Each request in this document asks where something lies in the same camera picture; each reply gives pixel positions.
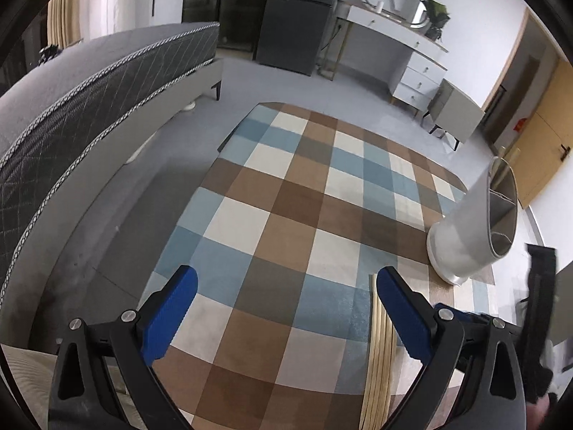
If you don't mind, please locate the checkered rug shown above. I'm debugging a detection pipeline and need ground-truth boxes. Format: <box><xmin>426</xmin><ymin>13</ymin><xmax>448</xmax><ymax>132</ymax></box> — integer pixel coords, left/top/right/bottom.
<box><xmin>103</xmin><ymin>102</ymin><xmax>497</xmax><ymax>430</ymax></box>

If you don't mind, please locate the wooden door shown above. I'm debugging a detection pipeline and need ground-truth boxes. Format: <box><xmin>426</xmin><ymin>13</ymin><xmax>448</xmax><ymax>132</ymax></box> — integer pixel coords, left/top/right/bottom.
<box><xmin>506</xmin><ymin>60</ymin><xmax>573</xmax><ymax>209</ymax></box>

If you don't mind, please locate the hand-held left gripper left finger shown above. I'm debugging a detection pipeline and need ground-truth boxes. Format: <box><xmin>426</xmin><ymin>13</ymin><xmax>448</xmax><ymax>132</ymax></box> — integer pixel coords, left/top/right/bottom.
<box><xmin>47</xmin><ymin>265</ymin><xmax>198</xmax><ymax>430</ymax></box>

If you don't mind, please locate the pile of bamboo chopsticks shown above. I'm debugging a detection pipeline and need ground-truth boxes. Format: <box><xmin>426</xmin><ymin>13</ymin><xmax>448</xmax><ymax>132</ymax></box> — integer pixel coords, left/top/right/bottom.
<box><xmin>359</xmin><ymin>272</ymin><xmax>400</xmax><ymax>430</ymax></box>

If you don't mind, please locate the oval mirror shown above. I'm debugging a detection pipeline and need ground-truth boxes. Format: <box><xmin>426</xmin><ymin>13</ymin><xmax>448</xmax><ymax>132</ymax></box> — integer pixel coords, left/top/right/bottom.
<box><xmin>360</xmin><ymin>0</ymin><xmax>430</xmax><ymax>28</ymax></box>

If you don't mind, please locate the beige fabric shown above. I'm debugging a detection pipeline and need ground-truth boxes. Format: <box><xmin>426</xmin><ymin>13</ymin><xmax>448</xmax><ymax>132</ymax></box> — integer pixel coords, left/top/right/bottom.
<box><xmin>2</xmin><ymin>346</ymin><xmax>135</xmax><ymax>430</ymax></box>

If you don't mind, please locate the dark grey fridge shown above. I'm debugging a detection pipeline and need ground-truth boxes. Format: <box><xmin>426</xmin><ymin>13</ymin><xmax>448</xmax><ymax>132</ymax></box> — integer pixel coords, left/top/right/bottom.
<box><xmin>254</xmin><ymin>0</ymin><xmax>347</xmax><ymax>77</ymax></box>

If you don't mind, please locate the grey nightstand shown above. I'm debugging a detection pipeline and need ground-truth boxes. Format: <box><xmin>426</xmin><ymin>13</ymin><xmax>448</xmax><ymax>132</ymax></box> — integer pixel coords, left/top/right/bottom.
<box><xmin>427</xmin><ymin>78</ymin><xmax>486</xmax><ymax>151</ymax></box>

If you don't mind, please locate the grey box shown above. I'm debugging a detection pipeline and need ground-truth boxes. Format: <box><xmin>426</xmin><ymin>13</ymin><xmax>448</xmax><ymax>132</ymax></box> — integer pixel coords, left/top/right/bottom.
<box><xmin>552</xmin><ymin>262</ymin><xmax>573</xmax><ymax>345</ymax></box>

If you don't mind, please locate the person's right hand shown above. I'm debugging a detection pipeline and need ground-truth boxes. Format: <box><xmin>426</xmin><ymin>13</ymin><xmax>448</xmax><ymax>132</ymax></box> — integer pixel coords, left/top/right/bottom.
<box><xmin>525</xmin><ymin>393</ymin><xmax>555</xmax><ymax>430</ymax></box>

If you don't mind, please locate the grey quilted bed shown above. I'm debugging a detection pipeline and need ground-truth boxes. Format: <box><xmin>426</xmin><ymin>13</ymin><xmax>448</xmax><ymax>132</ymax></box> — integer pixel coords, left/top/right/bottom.
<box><xmin>0</xmin><ymin>21</ymin><xmax>225</xmax><ymax>319</ymax></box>

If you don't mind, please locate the potted green plant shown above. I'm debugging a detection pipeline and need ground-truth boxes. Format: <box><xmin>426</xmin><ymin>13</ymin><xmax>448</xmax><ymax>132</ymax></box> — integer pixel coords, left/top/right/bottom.
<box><xmin>423</xmin><ymin>0</ymin><xmax>449</xmax><ymax>41</ymax></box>

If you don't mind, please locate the dark glass cabinet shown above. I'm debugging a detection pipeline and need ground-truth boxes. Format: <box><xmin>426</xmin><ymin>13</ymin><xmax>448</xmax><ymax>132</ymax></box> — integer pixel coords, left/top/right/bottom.
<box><xmin>183</xmin><ymin>0</ymin><xmax>274</xmax><ymax>52</ymax></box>

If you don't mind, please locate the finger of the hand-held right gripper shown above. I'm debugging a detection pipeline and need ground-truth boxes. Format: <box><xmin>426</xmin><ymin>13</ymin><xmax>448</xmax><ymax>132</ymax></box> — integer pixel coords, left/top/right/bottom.
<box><xmin>433</xmin><ymin>302</ymin><xmax>524</xmax><ymax>336</ymax></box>
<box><xmin>523</xmin><ymin>243</ymin><xmax>558</xmax><ymax>406</ymax></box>

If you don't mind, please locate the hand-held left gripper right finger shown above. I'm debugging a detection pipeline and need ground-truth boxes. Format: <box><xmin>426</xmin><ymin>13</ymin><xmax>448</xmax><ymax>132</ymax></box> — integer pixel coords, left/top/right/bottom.
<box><xmin>376</xmin><ymin>266</ymin><xmax>527</xmax><ymax>430</ymax></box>

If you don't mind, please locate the beige curtain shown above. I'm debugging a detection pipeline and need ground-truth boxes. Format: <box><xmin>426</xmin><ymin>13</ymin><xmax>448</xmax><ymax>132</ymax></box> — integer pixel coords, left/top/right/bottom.
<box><xmin>47</xmin><ymin>0</ymin><xmax>157</xmax><ymax>50</ymax></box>

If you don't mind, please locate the white desk with drawers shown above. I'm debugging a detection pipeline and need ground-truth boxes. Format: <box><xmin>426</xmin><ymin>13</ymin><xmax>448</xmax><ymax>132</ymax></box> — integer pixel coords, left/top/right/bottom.
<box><xmin>320</xmin><ymin>2</ymin><xmax>449</xmax><ymax>119</ymax></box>

